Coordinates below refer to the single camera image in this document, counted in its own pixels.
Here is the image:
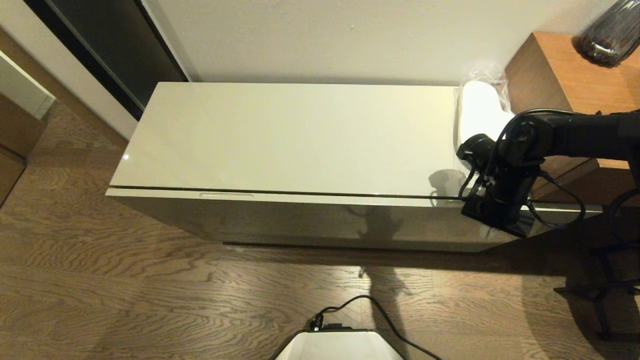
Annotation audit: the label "black base cable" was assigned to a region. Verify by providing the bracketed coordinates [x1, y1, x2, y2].
[310, 295, 443, 360]

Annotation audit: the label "white slippers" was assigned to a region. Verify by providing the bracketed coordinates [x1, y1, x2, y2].
[455, 62, 517, 161]

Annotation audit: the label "silver and black robot base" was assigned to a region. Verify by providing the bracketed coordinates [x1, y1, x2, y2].
[274, 329, 406, 360]

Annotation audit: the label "dark glass vase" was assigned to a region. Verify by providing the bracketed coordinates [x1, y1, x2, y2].
[574, 0, 640, 69]

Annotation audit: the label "glossy white drawer cabinet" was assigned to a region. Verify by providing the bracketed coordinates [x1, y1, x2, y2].
[106, 82, 603, 253]

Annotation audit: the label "white door frame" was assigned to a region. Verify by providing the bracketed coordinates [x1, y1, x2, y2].
[0, 0, 141, 143]

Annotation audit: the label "brown wooden side cabinet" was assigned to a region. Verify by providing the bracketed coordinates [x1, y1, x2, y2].
[505, 31, 640, 206]

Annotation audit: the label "dark door panel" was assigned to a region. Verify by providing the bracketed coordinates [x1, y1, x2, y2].
[22, 0, 191, 123]

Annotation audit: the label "brown and white furniture piece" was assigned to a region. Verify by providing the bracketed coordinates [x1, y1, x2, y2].
[0, 50, 56, 206]

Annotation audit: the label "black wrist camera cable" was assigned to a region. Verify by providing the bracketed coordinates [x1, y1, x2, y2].
[525, 169, 587, 230]

